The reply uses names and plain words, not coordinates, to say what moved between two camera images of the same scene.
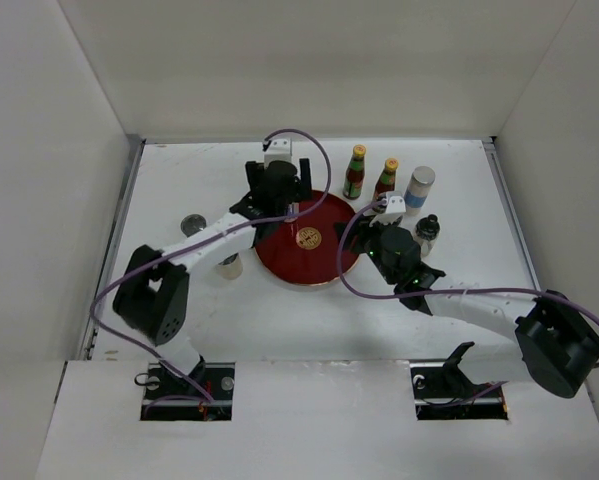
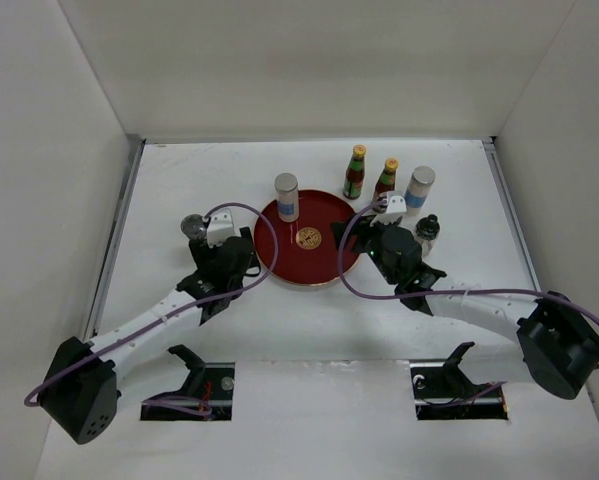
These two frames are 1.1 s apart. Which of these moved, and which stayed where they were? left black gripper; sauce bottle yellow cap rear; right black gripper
Moved: left black gripper
Stayed: right black gripper; sauce bottle yellow cap rear
